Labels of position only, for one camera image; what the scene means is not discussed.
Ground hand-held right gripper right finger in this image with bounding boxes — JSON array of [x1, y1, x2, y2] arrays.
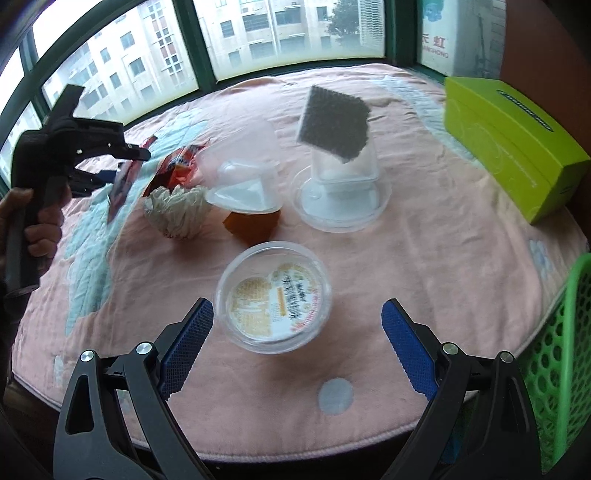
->
[[381, 298, 543, 480]]

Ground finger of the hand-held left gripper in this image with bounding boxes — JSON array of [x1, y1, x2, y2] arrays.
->
[[74, 138, 152, 162], [68, 167, 117, 200]]

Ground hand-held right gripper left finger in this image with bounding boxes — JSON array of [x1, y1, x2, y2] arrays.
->
[[53, 298, 215, 480]]

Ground small dark red wrapper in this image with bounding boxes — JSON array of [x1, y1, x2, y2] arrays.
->
[[107, 161, 142, 225]]

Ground orange snack wrapper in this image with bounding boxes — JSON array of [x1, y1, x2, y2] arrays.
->
[[142, 143, 209, 198]]

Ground round cup with printed lid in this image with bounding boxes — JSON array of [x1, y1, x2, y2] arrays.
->
[[215, 240, 334, 355]]

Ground green perforated plastic basket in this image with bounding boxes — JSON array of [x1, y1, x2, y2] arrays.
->
[[516, 252, 591, 474]]

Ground person's left hand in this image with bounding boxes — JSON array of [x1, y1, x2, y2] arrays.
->
[[0, 187, 64, 260]]

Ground pink printed blanket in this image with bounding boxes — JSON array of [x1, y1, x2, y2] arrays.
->
[[11, 62, 590, 450]]

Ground white paper cupcake liner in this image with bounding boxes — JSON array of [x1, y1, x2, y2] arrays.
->
[[142, 185, 214, 241]]

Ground building outside window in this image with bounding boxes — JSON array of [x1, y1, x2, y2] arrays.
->
[[0, 0, 386, 121]]

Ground clear plastic cup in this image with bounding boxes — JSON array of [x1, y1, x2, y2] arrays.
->
[[198, 121, 281, 185]]

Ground clear heart-shaped cup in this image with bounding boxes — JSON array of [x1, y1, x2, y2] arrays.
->
[[204, 159, 281, 216]]

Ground clear round plastic lid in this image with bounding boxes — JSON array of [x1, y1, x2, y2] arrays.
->
[[291, 164, 393, 232]]

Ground clear square plastic container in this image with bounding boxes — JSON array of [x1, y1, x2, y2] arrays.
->
[[309, 134, 382, 186]]

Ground dark grey sponge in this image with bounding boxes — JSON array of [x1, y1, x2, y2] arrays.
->
[[295, 85, 373, 165]]

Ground green cardboard box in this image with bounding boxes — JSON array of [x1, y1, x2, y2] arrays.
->
[[443, 76, 591, 226]]

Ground white printed carton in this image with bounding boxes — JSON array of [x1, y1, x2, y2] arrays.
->
[[416, 0, 509, 80]]

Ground green window frame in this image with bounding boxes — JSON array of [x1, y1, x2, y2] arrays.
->
[[0, 0, 446, 160]]

